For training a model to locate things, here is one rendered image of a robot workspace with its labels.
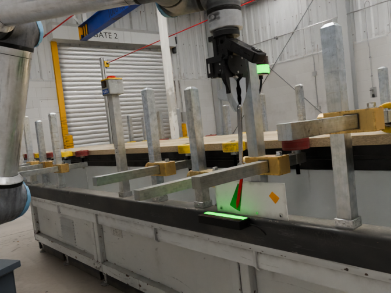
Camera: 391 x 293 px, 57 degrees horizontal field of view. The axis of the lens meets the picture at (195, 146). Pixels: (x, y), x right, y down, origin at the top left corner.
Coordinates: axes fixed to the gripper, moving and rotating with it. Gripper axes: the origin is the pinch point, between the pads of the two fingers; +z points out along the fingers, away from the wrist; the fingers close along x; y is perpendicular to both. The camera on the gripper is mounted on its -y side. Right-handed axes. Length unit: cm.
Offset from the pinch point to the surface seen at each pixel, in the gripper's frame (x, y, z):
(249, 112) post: -5.9, 1.3, 1.7
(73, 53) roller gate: -312, 771, -191
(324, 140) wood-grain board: -25.3, -9.7, 12.1
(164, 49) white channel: -103, 158, -56
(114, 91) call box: -7, 75, -14
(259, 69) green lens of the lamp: -10.2, -0.1, -10.0
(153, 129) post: -8, 50, 4
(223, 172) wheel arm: 12.2, -3.8, 15.4
